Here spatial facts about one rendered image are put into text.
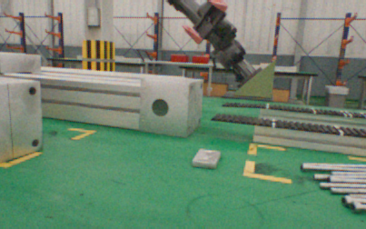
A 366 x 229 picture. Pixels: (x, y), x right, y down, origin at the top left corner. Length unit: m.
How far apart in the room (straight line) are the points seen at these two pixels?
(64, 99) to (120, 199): 0.35
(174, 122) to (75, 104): 0.21
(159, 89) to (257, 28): 7.83
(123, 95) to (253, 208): 0.33
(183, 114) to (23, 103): 0.24
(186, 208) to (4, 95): 0.25
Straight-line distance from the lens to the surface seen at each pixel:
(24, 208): 0.29
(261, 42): 8.26
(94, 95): 0.54
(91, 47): 3.98
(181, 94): 0.47
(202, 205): 0.27
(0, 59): 0.69
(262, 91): 1.13
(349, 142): 0.50
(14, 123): 0.40
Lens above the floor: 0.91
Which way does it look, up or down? 11 degrees down
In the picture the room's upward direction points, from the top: 3 degrees clockwise
